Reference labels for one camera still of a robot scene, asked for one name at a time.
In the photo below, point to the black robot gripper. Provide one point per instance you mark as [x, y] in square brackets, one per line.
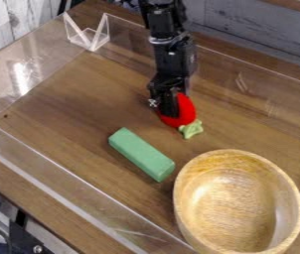
[175, 62]

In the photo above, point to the red plush strawberry toy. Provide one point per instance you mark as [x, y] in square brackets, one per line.
[186, 123]

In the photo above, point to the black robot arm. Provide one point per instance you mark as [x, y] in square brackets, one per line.
[165, 18]

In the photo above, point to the green rectangular block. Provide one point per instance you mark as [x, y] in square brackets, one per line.
[149, 159]

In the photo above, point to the wooden oval bowl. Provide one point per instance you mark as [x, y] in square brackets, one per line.
[236, 204]

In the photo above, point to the black clamp with bolt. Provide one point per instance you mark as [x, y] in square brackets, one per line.
[24, 242]

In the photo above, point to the clear acrylic corner bracket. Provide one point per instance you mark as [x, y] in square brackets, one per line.
[88, 38]

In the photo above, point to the clear acrylic front wall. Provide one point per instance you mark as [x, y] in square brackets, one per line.
[76, 195]

